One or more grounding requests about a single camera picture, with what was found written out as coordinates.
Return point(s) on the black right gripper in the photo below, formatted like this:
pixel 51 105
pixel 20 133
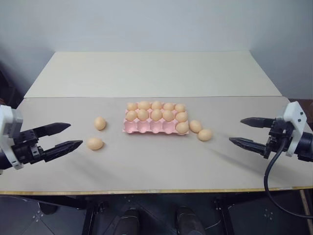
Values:
pixel 278 137

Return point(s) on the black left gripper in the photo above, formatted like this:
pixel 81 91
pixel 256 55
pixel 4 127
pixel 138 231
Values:
pixel 25 148

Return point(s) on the pink egg tray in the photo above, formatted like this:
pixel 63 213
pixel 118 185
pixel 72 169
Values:
pixel 143 127

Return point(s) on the tan egg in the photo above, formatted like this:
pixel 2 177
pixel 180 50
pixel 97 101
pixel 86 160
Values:
pixel 182 127
pixel 100 123
pixel 205 134
pixel 144 105
pixel 132 106
pixel 180 107
pixel 181 116
pixel 131 115
pixel 156 105
pixel 168 106
pixel 168 115
pixel 143 114
pixel 95 143
pixel 195 126
pixel 156 114

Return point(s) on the dark rounded shape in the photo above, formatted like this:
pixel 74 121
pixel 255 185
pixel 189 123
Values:
pixel 130 220
pixel 189 221

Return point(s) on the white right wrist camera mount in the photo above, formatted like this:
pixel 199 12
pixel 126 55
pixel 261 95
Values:
pixel 296 117

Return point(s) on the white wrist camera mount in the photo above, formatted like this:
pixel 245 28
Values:
pixel 8 127
pixel 296 117

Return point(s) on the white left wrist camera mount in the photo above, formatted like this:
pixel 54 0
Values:
pixel 8 127

